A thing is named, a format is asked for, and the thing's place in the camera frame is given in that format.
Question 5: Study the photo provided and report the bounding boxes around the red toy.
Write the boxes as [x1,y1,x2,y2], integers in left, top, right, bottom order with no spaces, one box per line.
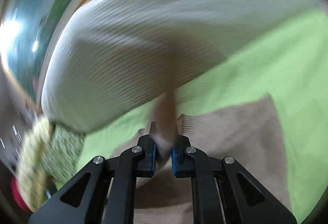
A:
[10,176,32,213]

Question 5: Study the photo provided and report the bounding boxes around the beige knit sweater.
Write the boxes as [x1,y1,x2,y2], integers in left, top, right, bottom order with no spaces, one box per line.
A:
[133,91,294,224]

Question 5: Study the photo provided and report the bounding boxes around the green bed sheet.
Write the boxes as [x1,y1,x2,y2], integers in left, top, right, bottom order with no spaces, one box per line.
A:
[51,9,328,224]

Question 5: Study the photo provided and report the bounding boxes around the yellow printed quilt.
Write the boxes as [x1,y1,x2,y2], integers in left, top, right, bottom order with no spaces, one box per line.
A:
[17,116,54,211]

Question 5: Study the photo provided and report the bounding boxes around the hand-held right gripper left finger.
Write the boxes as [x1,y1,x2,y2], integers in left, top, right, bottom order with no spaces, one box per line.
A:
[28,122,157,224]

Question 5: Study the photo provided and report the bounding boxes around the green checkered pillow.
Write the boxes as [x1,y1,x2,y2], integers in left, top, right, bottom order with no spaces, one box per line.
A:
[41,124,86,183]

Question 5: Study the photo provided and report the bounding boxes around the white striped pillow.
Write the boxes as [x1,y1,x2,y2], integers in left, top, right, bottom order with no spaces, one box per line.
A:
[41,0,328,135]

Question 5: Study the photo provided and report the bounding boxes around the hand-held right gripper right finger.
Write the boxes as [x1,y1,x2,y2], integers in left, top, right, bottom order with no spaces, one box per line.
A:
[171,134,298,224]

